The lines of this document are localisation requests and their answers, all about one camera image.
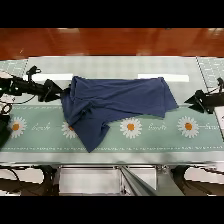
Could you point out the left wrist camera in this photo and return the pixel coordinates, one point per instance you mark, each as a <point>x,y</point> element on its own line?
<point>32,70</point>

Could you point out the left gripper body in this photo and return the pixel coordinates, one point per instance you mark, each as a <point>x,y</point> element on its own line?
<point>50,90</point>

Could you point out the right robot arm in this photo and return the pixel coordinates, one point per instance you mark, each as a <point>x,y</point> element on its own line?
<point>218,100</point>

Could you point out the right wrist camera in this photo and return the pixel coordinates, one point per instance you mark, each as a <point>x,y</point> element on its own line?
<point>220,82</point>

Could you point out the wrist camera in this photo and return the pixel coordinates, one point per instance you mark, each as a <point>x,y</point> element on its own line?
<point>220,82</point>
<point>32,70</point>

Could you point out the silver frame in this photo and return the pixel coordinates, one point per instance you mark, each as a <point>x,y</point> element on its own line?
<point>140,183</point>

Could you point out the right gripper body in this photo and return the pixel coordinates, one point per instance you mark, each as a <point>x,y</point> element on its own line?
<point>201,99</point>

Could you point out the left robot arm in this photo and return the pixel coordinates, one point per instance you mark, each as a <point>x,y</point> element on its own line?
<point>20,85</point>

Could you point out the blue T-shirt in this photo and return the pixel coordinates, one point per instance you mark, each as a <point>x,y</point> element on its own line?
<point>116,100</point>

